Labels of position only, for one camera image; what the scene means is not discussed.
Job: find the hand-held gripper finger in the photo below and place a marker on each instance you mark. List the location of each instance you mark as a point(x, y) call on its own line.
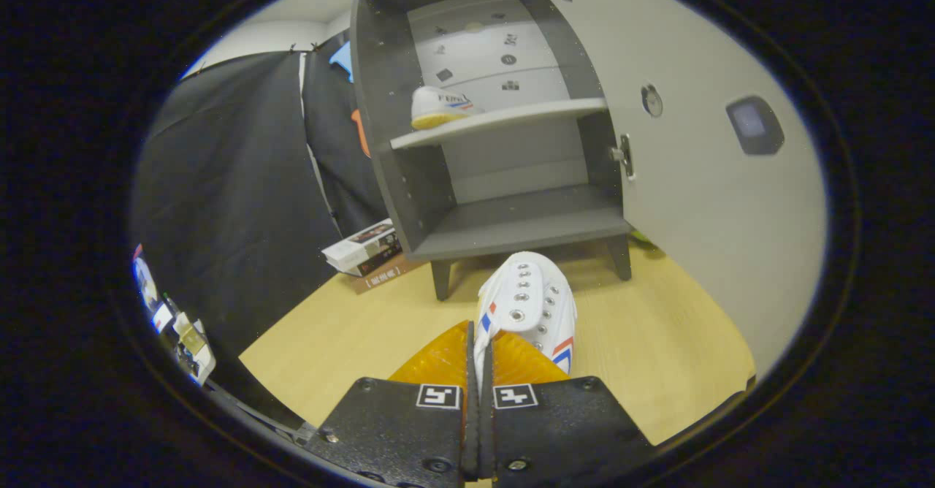
point(471, 429)
point(487, 429)

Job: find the white canvas shoe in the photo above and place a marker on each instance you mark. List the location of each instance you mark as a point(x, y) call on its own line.
point(434, 104)
point(529, 298)

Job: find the grey shoe cabinet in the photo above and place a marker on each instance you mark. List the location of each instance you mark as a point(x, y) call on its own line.
point(511, 221)

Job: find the beige shoe cabinet door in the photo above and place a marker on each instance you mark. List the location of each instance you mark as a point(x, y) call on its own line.
point(701, 203)

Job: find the brown book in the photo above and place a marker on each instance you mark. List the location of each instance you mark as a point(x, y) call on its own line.
point(383, 277)

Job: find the pink and green plush toy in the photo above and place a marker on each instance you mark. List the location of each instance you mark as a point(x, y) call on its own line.
point(643, 238)

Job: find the cluttered white side shelf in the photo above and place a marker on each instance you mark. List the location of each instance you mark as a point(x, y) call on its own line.
point(191, 342)

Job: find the black backdrop cloth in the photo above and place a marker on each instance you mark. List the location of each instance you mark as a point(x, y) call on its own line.
point(234, 203)

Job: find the blue wall poster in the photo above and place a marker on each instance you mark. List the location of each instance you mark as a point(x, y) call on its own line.
point(144, 280)

